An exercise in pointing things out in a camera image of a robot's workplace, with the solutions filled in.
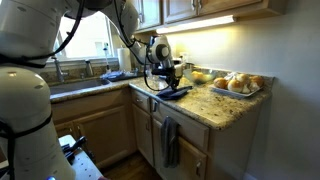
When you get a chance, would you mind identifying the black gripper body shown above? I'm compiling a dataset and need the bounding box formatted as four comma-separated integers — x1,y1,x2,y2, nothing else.
164,64,181,84

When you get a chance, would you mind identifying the small wooden drawer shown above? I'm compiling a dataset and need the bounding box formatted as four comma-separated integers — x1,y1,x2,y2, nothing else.
130,88,152,114

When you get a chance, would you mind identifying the wide wooden drawer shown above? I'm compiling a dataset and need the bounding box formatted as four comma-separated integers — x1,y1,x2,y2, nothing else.
151,99,211,152

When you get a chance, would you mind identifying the glass fruit bowl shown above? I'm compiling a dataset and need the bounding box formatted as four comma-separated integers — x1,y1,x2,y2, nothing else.
183,68,216,85

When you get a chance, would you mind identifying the yellow fruit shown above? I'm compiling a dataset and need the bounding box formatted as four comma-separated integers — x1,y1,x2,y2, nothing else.
190,70,206,83

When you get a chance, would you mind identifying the yellow onion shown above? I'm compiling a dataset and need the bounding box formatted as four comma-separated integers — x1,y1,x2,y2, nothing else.
249,75,266,88
227,79,245,94
213,77,229,90
235,73,252,85

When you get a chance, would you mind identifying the under-cabinet light bar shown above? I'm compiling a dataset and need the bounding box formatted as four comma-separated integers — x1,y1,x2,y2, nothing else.
155,14,238,36

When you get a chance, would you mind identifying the narrow wooden cabinet door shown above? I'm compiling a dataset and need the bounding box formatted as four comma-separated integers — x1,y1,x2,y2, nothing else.
132,103,155,167

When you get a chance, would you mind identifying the white rectangular plate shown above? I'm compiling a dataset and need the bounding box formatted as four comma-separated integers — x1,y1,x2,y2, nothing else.
209,83,264,99

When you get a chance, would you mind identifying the grey hanging towel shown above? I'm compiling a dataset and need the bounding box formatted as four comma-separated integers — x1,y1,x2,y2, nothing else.
160,116,181,169

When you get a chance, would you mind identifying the wooden upper cabinet door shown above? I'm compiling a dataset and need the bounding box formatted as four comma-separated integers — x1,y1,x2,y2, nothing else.
163,0,200,25
134,0,164,32
198,0,268,16

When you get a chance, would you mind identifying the white dish brush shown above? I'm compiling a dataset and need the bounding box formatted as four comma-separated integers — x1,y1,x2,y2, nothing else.
102,42,112,74

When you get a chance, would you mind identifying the wide wooden cabinet door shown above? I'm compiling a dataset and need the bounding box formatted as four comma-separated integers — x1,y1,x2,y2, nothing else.
152,118,208,180

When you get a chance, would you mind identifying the wooden sink cabinet door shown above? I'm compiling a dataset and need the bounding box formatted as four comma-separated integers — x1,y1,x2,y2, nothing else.
53,121,77,139
71,105,134,169

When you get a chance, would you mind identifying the chrome soap dispenser pump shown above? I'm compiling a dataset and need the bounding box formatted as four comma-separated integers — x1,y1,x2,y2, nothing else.
84,59,95,78

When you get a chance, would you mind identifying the wooden sink front panel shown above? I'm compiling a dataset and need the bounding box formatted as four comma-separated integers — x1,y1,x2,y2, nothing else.
50,89,127,124

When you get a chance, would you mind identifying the bright kitchen window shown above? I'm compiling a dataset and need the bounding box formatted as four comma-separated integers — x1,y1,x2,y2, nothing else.
52,10,116,62

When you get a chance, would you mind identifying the stainless steel sink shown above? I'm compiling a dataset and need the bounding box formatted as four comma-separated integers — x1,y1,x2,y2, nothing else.
49,78,112,96

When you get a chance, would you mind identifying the chrome kitchen faucet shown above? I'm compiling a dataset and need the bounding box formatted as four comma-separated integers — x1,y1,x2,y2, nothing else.
51,56,70,83

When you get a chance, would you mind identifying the black clamp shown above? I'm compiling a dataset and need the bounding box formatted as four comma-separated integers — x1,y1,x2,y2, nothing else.
61,135,88,165

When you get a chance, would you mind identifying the white wall outlet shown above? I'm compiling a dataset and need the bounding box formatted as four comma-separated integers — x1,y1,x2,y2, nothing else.
179,51,189,63

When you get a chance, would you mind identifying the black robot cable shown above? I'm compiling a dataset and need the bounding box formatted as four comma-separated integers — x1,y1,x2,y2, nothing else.
111,0,168,93

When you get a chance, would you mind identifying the white perforated base plate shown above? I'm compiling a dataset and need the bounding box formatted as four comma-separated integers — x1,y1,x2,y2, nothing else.
58,134,105,180

